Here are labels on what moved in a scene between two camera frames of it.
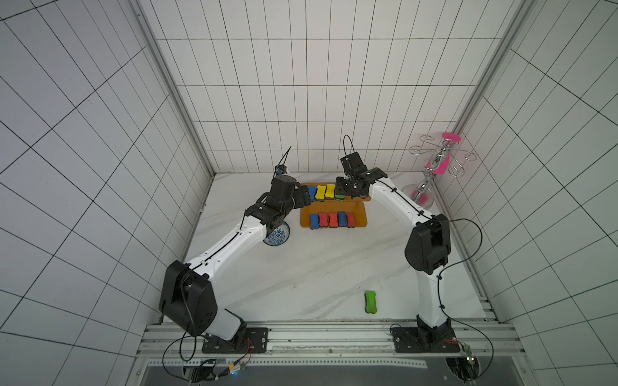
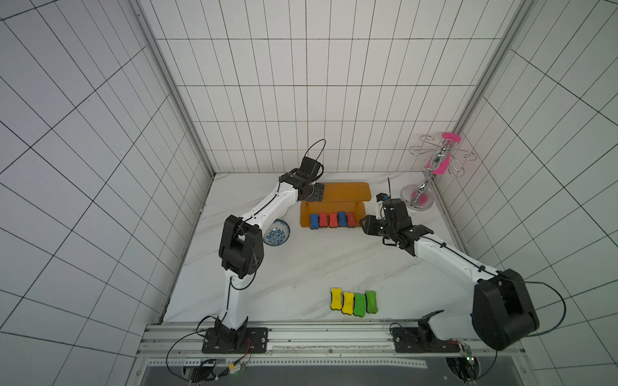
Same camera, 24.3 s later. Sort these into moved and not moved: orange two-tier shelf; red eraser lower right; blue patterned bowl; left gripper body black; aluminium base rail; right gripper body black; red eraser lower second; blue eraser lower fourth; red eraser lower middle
Moved: left gripper body black; right gripper body black
Not moved: red eraser lower right; red eraser lower middle; aluminium base rail; orange two-tier shelf; red eraser lower second; blue eraser lower fourth; blue patterned bowl
